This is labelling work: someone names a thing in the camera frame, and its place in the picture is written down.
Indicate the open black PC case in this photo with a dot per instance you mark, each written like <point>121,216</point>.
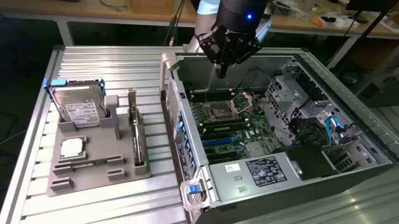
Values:
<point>343,193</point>

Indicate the clear plastic packaging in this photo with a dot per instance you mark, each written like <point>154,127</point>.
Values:
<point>292,9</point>

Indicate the silver hard disk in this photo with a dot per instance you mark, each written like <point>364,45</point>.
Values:
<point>78,105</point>

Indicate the black stand pole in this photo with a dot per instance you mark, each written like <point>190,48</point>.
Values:
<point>373,19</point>

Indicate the orange and white object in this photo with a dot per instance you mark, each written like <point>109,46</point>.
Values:
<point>324,22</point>

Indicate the green RAM stick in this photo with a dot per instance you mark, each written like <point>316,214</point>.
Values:
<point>89,162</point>

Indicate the silver chipset heatsink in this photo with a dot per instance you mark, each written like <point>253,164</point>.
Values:
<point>255,149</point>

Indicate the silver CPU chip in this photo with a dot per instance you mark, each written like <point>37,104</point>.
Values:
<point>72,148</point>

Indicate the wooden workbench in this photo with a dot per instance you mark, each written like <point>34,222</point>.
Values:
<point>93,11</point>

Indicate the grey power supply unit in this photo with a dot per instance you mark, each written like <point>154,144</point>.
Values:
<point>224,184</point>

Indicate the CPU socket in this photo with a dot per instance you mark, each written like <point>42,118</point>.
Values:
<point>219,112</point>

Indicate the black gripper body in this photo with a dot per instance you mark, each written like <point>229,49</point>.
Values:
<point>236,18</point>

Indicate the black installed RAM stick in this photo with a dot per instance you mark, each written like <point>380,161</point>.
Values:
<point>225,128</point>

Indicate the black fan shroud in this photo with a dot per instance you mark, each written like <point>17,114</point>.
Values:
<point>311,163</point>

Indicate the green motherboard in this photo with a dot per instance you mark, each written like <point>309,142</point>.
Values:
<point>259,130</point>

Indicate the metal socket cover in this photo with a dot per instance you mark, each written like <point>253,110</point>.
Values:
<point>241,102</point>

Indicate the blue disk caddy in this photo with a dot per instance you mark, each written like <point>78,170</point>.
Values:
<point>58,82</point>

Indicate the black monitor stand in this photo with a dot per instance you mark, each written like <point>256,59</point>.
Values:
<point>357,5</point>

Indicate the grey parts rack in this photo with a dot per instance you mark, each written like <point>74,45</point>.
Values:
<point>102,177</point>

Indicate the blue expansion slot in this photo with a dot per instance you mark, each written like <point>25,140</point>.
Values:
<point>217,141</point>

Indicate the metal disk bay cage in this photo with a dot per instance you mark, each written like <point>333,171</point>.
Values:
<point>287,100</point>

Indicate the blue case latch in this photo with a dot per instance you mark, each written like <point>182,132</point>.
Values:
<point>192,189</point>

